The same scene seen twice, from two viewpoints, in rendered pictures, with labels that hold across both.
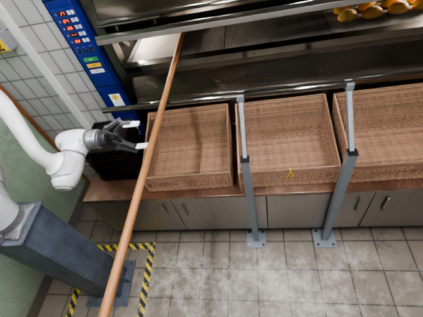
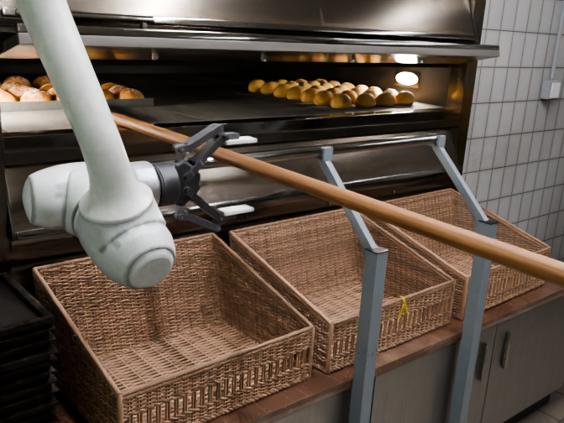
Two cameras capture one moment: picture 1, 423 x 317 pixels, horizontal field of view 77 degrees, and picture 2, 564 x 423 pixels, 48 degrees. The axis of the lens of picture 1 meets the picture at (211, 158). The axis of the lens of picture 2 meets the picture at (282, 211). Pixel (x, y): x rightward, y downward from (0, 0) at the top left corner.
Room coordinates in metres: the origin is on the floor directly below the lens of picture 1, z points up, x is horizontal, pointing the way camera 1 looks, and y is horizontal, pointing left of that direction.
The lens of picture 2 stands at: (0.19, 1.21, 1.47)
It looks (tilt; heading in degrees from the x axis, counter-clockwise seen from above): 16 degrees down; 304
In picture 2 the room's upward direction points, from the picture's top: 3 degrees clockwise
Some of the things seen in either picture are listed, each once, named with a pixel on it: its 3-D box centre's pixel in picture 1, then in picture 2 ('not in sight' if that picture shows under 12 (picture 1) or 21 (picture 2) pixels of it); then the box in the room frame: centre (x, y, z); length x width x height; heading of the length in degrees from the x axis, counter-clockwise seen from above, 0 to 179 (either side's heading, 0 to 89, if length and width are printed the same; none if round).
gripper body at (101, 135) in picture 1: (109, 138); (174, 183); (0.95, 0.41, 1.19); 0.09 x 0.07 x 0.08; 74
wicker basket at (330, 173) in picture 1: (282, 140); (341, 277); (1.05, -0.45, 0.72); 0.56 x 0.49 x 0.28; 75
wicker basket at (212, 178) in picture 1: (188, 147); (174, 323); (1.22, 0.12, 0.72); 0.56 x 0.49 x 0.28; 75
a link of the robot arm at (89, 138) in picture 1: (95, 139); (137, 187); (0.97, 0.48, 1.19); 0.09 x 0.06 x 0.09; 164
